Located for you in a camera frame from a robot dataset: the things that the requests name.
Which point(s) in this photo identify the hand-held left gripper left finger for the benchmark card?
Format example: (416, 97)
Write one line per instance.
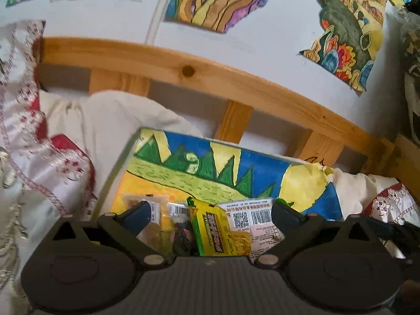
(137, 216)

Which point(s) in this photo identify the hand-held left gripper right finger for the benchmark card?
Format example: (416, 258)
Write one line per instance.
(287, 216)

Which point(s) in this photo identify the clear bread packet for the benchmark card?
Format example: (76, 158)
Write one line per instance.
(157, 216)

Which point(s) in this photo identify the green white snack packet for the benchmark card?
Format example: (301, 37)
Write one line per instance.
(256, 220)

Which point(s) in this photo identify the clear dried dates packet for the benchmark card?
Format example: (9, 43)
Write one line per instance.
(182, 236)

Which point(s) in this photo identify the yellow snack bar packet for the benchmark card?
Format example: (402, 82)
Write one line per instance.
(213, 229)

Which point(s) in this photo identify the grey tray with painted bottom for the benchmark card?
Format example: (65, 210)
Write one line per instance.
(183, 177)

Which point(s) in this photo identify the floral satin quilt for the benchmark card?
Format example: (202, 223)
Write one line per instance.
(32, 170)

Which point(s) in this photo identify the floral hanging cloth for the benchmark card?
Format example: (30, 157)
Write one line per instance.
(410, 39)

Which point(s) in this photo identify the white wall pipe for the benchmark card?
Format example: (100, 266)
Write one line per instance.
(157, 16)

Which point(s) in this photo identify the landscape wall poster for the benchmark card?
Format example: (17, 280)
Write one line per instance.
(344, 23)

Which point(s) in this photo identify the swirly sea plants wall poster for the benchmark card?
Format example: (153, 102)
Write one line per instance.
(216, 0)

